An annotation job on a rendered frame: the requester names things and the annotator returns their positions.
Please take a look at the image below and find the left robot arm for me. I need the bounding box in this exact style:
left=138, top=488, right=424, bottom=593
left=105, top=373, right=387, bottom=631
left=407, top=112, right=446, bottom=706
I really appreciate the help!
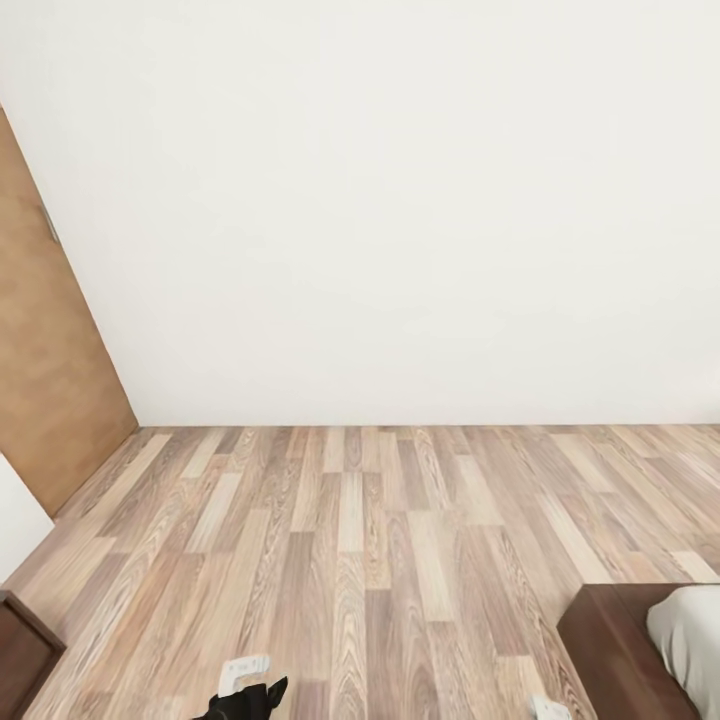
left=191, top=654, right=288, bottom=720

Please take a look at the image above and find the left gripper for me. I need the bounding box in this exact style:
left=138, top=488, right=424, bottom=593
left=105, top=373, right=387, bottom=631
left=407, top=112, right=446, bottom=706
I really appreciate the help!
left=209, top=677, right=288, bottom=720

